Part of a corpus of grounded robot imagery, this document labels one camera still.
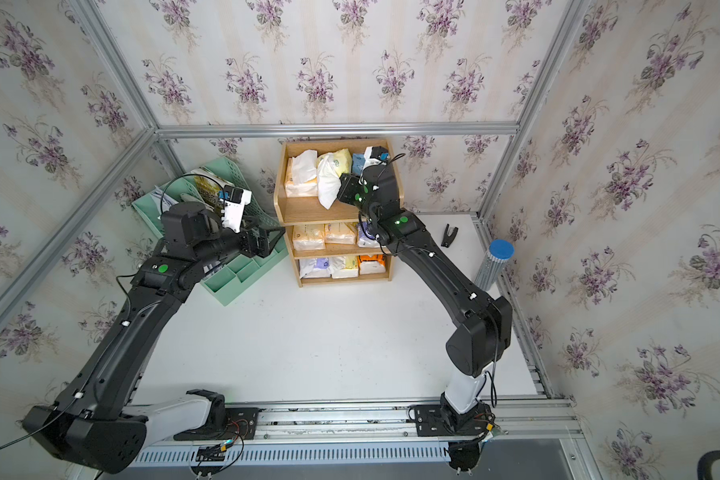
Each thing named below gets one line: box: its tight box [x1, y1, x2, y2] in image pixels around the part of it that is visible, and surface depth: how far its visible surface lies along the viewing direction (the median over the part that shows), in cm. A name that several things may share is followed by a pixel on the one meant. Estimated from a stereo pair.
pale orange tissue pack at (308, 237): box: [292, 224, 326, 251], surface depth 87 cm
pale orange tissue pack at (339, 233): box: [325, 223, 356, 245], surface depth 89 cm
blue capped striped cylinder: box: [474, 239, 515, 291], surface depth 88 cm
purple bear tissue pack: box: [358, 222, 381, 248], surface depth 88 cm
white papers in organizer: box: [151, 185, 179, 214], surface depth 88 cm
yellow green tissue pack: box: [316, 148, 352, 210], surface depth 76 cm
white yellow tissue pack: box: [328, 255, 359, 279], surface depth 98 cm
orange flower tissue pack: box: [285, 149, 318, 198], surface depth 81 cm
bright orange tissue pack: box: [358, 254, 387, 275], surface depth 98 cm
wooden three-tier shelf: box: [273, 139, 405, 287], surface depth 87 cm
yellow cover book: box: [191, 168, 235, 215], surface depth 97 cm
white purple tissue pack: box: [299, 258, 333, 279], surface depth 97 cm
